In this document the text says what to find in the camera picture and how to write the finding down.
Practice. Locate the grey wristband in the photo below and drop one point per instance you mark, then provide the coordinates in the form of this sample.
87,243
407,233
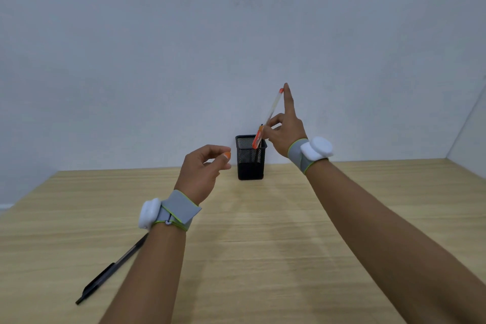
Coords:
297,153
180,208

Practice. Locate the person's left hand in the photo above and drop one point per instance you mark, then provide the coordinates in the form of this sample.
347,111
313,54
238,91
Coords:
195,179

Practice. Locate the orange pen cap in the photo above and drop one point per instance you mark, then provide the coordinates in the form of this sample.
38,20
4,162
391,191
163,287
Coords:
227,155

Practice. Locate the black mesh pen holder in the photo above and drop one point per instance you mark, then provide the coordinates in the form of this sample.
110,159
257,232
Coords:
250,162

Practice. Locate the white wrist tracker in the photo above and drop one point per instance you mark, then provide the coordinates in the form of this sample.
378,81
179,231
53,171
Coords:
317,148
149,213

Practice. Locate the clear orange pen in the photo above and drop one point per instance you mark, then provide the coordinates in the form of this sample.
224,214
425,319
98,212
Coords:
274,105

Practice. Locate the person's left thumb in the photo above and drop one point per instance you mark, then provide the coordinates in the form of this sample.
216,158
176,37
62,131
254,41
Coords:
222,167

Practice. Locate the black pen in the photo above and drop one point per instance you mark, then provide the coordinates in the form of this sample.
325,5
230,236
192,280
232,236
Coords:
110,270

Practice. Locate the person's right forearm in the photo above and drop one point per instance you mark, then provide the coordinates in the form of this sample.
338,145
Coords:
379,240

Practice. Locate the person's right thumb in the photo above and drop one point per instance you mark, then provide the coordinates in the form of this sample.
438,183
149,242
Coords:
276,118

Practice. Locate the person's left forearm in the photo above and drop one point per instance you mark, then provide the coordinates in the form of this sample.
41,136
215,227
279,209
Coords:
152,278

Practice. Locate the person's right hand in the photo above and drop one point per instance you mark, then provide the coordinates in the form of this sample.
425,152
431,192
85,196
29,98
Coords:
290,137

